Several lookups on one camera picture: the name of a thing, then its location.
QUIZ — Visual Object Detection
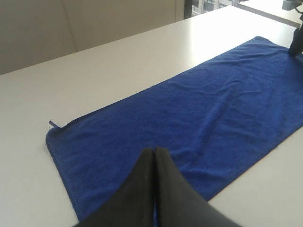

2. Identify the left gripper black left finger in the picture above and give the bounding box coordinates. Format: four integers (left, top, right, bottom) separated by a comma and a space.
76, 148, 154, 227

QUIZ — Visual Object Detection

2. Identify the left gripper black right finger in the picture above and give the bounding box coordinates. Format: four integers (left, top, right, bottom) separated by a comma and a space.
154, 147, 239, 227

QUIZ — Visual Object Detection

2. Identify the dark window frame post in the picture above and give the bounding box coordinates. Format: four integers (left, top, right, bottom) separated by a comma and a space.
184, 0, 193, 19

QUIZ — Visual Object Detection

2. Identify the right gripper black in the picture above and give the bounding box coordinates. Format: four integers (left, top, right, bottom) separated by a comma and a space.
288, 26, 303, 57

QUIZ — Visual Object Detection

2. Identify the blue microfiber towel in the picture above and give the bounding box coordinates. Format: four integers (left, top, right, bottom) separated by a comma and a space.
46, 36, 303, 220

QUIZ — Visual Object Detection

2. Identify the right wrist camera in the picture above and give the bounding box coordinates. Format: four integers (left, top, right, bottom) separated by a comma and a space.
282, 0, 303, 11

